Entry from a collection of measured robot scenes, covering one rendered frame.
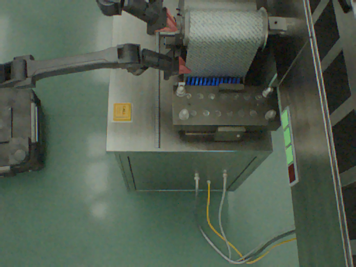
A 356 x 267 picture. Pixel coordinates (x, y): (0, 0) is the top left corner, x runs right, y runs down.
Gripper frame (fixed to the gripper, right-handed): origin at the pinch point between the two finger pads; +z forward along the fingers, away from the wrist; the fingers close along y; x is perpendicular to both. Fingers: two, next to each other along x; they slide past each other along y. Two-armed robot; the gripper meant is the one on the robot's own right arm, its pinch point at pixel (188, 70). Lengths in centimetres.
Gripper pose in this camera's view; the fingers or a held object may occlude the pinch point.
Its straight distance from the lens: 142.1
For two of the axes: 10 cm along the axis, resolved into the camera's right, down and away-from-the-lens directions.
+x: 5.4, -3.0, -7.8
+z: 8.4, 1.8, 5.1
